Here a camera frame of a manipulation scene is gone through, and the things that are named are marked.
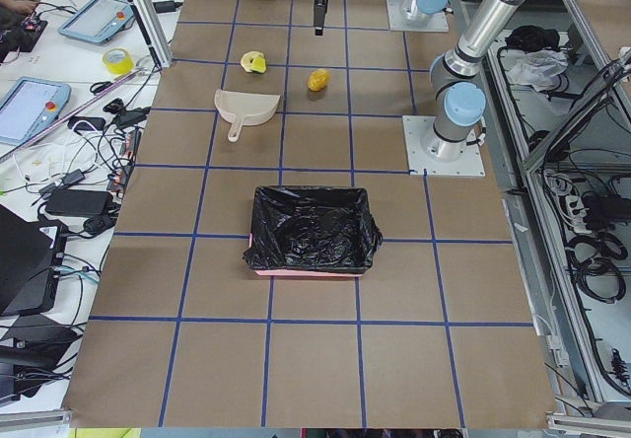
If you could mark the black laptop power brick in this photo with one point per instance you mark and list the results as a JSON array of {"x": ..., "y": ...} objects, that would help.
[{"x": 78, "y": 203}]

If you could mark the beige ring-shaped trash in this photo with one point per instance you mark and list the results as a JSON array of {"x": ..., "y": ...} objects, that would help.
[{"x": 248, "y": 57}]

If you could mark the blue teach pendant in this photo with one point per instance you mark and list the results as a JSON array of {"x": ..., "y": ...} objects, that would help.
[
  {"x": 31, "y": 106},
  {"x": 98, "y": 21}
]

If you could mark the black computer box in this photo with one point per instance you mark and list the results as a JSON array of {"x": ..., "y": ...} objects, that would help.
[{"x": 30, "y": 252}]

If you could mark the yellow tape roll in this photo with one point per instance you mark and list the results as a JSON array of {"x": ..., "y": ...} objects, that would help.
[{"x": 118, "y": 61}]

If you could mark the white crumpled cloth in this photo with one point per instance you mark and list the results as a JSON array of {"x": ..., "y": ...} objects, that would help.
[{"x": 540, "y": 70}]

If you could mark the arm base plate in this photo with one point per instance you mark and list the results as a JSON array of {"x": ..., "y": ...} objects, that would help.
[
  {"x": 429, "y": 155},
  {"x": 398, "y": 21}
]

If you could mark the pink bin with black bag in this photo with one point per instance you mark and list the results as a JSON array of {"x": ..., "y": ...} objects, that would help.
[{"x": 313, "y": 230}]

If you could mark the lower blue teach pendant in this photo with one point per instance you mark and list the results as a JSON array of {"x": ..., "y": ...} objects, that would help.
[{"x": 31, "y": 106}]

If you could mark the black scissors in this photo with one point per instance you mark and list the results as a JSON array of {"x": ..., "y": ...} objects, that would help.
[{"x": 100, "y": 87}]

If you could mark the aluminium frame post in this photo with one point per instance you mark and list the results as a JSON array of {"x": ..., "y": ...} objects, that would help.
[{"x": 152, "y": 32}]

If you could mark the upper blue teach pendant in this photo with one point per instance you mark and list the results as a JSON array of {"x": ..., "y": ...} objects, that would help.
[{"x": 98, "y": 21}]

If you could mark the beige dustpan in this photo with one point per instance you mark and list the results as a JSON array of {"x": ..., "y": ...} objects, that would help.
[{"x": 244, "y": 109}]

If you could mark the yellow trash ball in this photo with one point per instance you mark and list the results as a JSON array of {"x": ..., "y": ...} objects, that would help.
[{"x": 318, "y": 80}]

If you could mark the yellow sponge piece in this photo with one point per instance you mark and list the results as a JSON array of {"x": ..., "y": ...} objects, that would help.
[{"x": 258, "y": 65}]

